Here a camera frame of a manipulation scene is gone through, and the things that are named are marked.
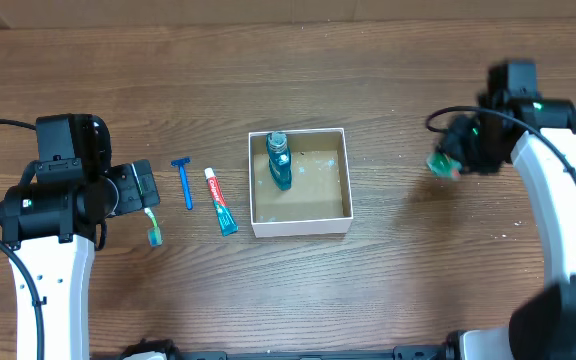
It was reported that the blue disposable razor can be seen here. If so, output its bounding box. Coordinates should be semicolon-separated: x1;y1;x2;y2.
171;157;193;210

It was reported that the green soap packet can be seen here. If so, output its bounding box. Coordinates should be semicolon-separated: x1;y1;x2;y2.
426;152;462;180

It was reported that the white green toothbrush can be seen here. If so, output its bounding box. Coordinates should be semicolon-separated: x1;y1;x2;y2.
144;208;163;247

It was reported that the red white toothpaste tube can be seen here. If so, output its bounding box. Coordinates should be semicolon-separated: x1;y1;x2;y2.
204;167;238;236

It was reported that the blue mouthwash bottle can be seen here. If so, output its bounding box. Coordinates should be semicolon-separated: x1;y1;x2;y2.
266;131;292;191

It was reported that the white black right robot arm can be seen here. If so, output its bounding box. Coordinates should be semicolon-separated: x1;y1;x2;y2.
427;60;576;359

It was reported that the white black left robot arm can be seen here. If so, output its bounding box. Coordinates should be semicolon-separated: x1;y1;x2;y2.
0;114;160;359

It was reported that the white open cardboard box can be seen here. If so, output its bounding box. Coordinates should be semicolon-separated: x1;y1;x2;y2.
248;128;354;238

